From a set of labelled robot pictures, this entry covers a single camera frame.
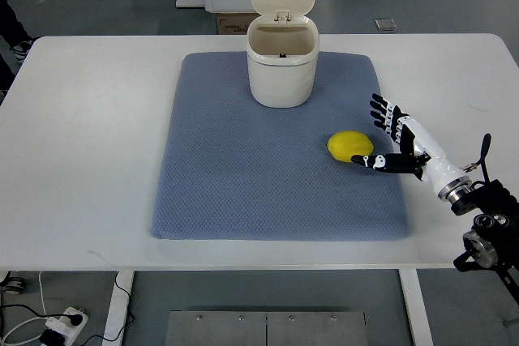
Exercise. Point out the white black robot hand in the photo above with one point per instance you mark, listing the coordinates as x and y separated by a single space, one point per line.
419 154

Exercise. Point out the yellow lemon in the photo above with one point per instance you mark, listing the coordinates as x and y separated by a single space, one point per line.
345 144

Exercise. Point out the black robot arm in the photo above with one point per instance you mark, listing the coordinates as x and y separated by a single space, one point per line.
492 242

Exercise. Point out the cream trash bin with lid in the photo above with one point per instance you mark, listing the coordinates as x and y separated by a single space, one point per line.
283 46

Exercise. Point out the grey floor outlet cover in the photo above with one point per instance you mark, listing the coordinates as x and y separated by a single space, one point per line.
385 24

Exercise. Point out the right white table leg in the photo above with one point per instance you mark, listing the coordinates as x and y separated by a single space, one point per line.
415 308

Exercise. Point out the white table leg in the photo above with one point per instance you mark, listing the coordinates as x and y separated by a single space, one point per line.
118 315
415 308

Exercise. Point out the blue textured mat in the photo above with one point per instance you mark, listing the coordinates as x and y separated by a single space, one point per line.
236 170

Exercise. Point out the cardboard box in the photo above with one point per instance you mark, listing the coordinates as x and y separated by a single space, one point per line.
234 23

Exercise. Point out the grey metal floor plate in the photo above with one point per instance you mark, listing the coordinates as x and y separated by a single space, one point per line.
266 328

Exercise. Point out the left white table leg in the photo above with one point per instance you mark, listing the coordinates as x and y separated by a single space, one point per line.
118 315

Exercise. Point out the white power strip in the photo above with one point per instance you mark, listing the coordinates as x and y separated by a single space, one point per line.
69 324

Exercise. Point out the person's dark leg and shoe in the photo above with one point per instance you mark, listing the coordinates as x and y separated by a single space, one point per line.
14 33

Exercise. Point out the caster wheel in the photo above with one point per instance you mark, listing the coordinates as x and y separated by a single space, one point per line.
11 284

